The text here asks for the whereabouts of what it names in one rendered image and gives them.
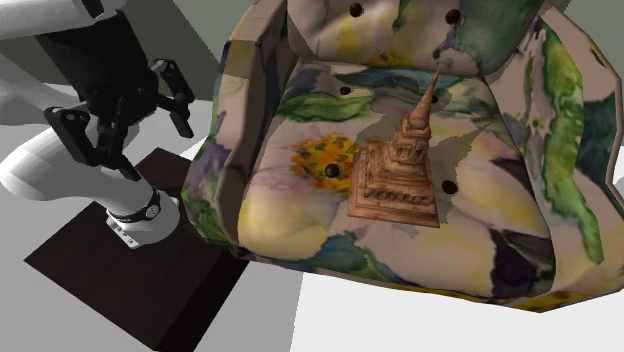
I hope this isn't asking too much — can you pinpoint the brown pagoda tower figure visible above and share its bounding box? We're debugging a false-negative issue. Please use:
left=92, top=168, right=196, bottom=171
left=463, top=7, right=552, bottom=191
left=346, top=60, right=443, bottom=229

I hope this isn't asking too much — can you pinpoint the floral pattern armchair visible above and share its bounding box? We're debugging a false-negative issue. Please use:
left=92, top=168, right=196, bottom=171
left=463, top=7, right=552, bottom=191
left=180, top=0, right=624, bottom=314

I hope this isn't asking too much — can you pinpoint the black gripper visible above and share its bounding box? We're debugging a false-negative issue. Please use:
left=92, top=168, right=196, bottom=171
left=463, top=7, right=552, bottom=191
left=33, top=11, right=197, bottom=183

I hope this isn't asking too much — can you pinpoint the dark brown robot stand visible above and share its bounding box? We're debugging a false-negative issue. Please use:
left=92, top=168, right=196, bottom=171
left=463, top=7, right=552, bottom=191
left=23, top=147, right=251, bottom=352

